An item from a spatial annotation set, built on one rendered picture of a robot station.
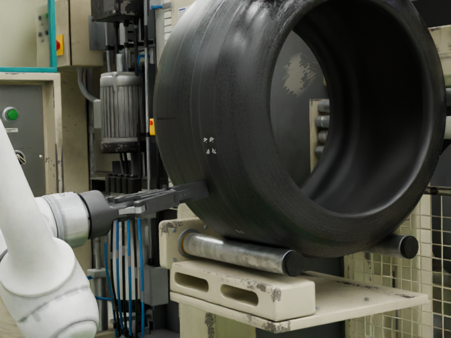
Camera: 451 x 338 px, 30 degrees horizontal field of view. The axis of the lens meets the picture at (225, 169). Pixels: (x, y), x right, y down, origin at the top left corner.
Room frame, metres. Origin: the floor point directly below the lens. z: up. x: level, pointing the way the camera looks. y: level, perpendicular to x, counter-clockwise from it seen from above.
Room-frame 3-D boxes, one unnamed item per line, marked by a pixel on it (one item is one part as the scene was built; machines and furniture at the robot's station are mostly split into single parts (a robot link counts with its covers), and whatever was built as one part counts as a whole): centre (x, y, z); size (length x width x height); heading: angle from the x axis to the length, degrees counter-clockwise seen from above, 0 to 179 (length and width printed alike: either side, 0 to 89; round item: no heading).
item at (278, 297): (1.58, -0.02, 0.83); 0.36 x 0.09 x 0.06; 34
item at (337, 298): (1.65, -0.13, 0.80); 0.37 x 0.36 x 0.02; 124
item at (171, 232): (1.80, -0.03, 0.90); 0.40 x 0.03 x 0.10; 124
